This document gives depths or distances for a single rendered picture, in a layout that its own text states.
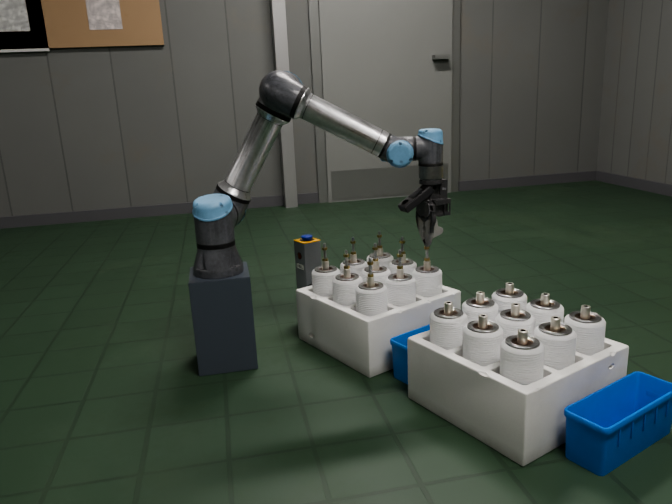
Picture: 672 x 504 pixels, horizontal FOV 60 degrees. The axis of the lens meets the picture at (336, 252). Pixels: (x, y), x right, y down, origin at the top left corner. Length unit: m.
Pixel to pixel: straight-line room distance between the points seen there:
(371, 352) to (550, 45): 3.81
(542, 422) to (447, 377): 0.25
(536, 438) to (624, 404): 0.30
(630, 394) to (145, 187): 3.60
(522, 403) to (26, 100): 3.90
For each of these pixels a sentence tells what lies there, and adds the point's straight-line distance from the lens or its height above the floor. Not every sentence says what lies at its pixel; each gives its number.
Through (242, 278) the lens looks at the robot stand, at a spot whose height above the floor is 0.30.
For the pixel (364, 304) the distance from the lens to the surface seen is 1.74.
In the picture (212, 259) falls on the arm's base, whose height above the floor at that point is 0.36.
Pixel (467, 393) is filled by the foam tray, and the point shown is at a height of 0.11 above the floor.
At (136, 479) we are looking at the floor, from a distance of 1.48.
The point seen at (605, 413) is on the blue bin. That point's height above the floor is 0.05.
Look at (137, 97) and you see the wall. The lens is 4.44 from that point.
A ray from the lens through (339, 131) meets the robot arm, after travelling 1.68.
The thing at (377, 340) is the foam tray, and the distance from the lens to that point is 1.74.
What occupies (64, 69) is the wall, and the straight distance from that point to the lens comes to 4.52.
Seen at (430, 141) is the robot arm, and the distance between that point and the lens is 1.81.
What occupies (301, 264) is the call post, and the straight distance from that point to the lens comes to 2.09.
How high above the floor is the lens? 0.82
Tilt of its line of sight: 15 degrees down
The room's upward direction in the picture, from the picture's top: 3 degrees counter-clockwise
